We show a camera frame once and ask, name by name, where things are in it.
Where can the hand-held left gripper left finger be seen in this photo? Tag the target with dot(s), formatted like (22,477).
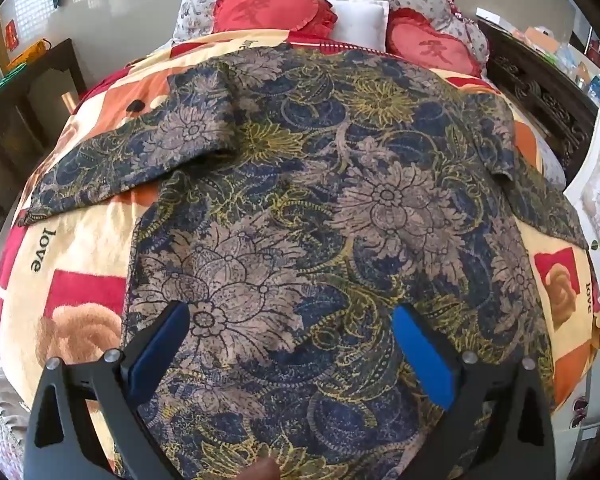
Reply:
(156,347)

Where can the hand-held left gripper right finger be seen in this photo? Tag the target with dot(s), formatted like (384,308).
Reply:
(425,355)

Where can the dark floral patterned shirt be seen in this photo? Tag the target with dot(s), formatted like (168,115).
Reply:
(330,185)

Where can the orange cream printed blanket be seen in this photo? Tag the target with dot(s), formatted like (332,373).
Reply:
(80,255)

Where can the dark wooden cabinet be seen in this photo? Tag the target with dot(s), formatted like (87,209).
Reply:
(25,125)

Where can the dark carved wooden headboard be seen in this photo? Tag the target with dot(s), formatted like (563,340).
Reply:
(540,95)

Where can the red heart-shaped pillow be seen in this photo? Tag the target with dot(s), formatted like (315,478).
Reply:
(265,10)
(430,42)

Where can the white pillow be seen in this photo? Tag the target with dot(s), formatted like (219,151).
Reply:
(360,22)

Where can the red wall paper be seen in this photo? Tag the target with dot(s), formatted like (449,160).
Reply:
(11,34)

